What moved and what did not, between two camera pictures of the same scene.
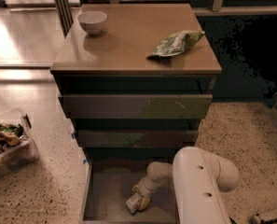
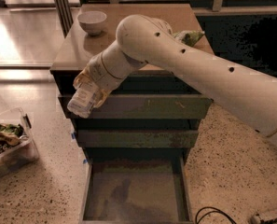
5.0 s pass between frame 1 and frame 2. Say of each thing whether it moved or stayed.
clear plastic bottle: moved
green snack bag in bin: stayed
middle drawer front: stayed
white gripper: moved
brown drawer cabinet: stayed
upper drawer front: stayed
